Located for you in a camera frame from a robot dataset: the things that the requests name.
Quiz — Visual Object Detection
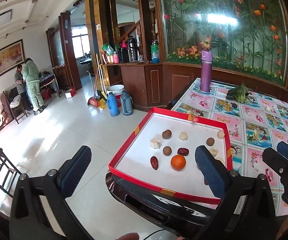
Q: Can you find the brown longan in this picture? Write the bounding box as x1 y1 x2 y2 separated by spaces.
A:
206 137 215 146
162 146 172 156

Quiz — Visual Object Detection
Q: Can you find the brown longan fruit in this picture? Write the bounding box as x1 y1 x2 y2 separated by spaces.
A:
162 129 172 139

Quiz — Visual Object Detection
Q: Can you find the round white yam slice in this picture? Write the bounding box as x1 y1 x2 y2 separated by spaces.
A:
209 148 219 157

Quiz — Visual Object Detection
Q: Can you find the red jujube date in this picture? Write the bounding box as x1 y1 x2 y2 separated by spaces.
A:
177 147 190 156
150 156 159 170

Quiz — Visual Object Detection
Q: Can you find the white yam chunk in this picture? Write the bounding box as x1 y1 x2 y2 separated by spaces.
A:
217 130 225 139

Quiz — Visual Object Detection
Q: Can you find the floral plastic tablecloth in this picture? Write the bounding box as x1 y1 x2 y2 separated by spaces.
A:
170 78 288 216

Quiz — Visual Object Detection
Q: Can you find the red white tray box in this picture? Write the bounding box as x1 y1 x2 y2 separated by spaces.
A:
108 108 233 204

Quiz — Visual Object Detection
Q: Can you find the blue thermos flask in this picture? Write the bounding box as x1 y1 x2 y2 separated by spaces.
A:
107 92 120 116

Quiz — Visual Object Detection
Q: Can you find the red broom and dustpan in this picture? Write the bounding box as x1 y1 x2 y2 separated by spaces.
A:
87 54 107 109

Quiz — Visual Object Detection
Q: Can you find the green leafy vegetable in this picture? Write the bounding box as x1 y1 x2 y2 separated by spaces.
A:
226 83 249 103

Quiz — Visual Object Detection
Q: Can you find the grey-blue thermos flask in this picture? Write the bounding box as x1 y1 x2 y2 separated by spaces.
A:
120 90 133 116

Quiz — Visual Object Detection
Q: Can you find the white plastic basin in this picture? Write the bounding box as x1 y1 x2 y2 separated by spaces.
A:
107 85 124 96

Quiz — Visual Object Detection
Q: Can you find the person in green pajamas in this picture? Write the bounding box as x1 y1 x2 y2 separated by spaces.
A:
22 58 46 115

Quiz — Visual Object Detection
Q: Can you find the purple thermos bottle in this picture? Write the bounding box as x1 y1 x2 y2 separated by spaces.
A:
200 50 212 92

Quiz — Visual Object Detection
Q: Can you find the black coffee maker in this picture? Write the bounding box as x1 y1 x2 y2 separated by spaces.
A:
128 36 139 62

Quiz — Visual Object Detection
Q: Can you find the large orange near camera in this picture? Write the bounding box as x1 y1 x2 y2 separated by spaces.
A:
171 154 186 171

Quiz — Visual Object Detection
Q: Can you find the framed wall painting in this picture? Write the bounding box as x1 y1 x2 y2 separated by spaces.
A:
0 39 26 76

